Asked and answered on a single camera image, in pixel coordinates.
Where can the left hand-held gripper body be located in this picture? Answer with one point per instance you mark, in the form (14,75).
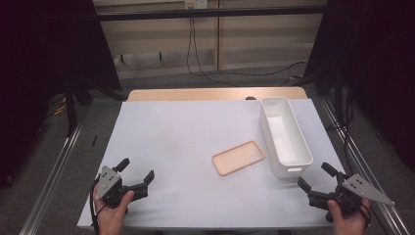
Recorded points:
(109,182)

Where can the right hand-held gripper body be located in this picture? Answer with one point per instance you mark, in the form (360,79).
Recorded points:
(357,192)

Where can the white plastic storage bin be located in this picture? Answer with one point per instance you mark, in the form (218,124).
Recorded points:
(287,137)

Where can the beige phone case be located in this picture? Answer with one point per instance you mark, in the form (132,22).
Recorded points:
(238,158)

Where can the person's right hand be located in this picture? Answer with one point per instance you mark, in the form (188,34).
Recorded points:
(347,223)

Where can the person's left hand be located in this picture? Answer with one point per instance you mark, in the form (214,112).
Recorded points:
(112,217)

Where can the small black floor piece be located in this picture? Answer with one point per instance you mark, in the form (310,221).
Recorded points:
(94,140)

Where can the white table cover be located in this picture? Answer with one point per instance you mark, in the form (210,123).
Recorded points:
(182,140)

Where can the black metal stand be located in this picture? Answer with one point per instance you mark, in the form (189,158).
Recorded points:
(70,111)

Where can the black table grommet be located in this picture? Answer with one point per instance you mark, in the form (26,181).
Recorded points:
(250,98)

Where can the dark curtain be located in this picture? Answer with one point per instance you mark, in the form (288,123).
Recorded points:
(375,65)
(49,65)

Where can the black horizontal bar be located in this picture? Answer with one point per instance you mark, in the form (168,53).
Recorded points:
(208,13)

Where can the metal floor rail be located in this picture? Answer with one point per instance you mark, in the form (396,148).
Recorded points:
(388,215)
(49,186)

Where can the white wall outlet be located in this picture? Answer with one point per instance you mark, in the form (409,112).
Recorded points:
(195,4)

